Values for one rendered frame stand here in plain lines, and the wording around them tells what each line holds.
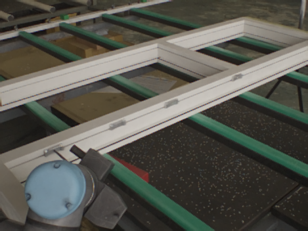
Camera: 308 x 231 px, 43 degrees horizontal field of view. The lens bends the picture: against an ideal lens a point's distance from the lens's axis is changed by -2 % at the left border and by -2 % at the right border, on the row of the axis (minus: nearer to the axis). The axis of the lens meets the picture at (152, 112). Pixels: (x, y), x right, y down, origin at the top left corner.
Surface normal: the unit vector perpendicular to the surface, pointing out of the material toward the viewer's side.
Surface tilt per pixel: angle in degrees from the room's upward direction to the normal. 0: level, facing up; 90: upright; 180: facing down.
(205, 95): 90
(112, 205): 53
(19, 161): 90
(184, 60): 90
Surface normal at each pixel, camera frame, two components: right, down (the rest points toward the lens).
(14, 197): -0.01, -0.88
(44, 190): -0.02, -0.16
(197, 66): -0.77, 0.31
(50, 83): 0.64, 0.35
